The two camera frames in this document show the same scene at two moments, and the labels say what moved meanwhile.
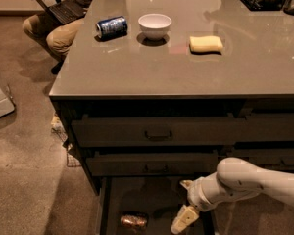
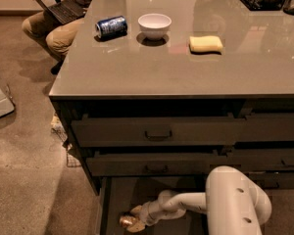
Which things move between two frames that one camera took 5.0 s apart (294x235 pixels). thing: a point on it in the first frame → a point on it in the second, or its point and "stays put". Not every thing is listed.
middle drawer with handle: (151, 164) stays put
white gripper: (197, 193) → (147, 214)
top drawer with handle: (107, 132) stays put
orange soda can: (133, 221) stays put
